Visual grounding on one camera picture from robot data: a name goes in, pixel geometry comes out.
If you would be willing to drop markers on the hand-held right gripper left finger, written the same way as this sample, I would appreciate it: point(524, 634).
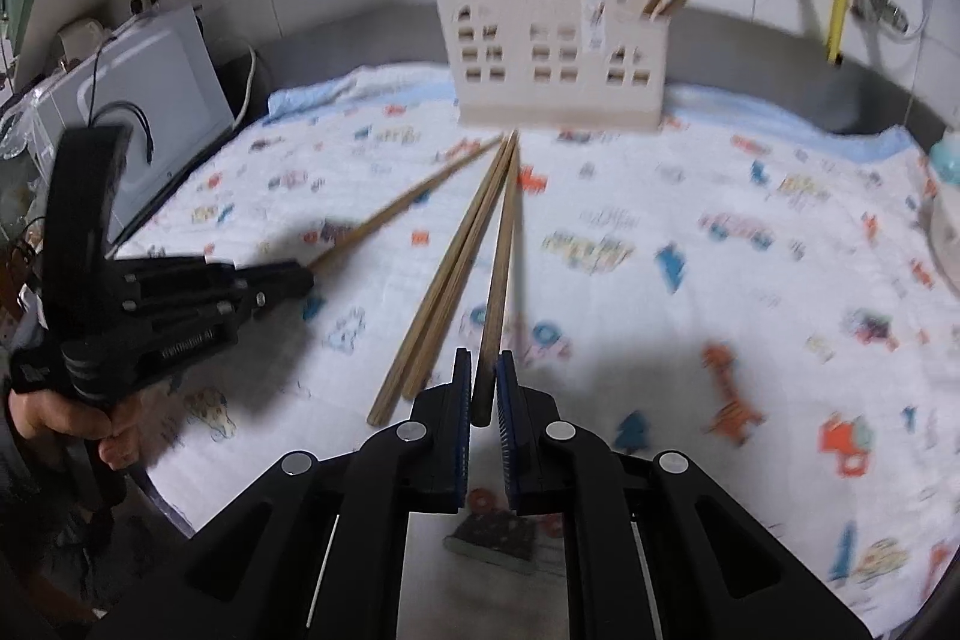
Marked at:
point(463, 415)

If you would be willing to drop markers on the cartoon printed white cloth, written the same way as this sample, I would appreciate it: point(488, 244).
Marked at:
point(675, 197)

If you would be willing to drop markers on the person's left hand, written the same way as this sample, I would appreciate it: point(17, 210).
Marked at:
point(60, 419)

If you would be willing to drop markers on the blue and white bottle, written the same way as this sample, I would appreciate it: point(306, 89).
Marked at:
point(949, 156)

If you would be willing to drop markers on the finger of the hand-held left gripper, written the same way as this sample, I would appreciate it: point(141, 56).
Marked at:
point(195, 311)
point(285, 280)

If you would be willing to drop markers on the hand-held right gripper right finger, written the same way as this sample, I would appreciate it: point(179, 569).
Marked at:
point(506, 430)

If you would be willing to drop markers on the metal water valve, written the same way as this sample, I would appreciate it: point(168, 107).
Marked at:
point(889, 14)

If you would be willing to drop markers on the white microwave oven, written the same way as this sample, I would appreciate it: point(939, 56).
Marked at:
point(165, 78)

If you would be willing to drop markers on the white jug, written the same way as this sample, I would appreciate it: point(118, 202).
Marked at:
point(79, 40)

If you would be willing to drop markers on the beige plastic chopstick holder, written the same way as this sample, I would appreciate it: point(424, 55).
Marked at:
point(517, 3)

